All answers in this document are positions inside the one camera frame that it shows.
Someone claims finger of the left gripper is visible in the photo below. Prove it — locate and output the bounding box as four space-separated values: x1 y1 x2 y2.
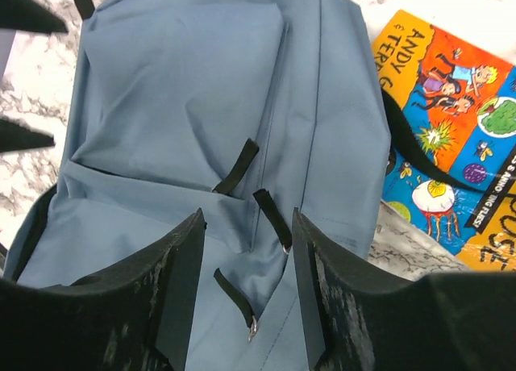
0 119 55 153
1 0 68 35

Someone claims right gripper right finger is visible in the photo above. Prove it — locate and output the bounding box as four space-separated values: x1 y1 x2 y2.
292 212 515 371

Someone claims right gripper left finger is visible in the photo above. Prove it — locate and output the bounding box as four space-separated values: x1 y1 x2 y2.
1 211 206 370

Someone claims blue student backpack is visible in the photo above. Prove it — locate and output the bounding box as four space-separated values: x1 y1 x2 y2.
0 0 491 371

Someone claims orange comic book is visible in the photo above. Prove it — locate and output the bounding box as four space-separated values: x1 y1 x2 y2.
372 10 515 272

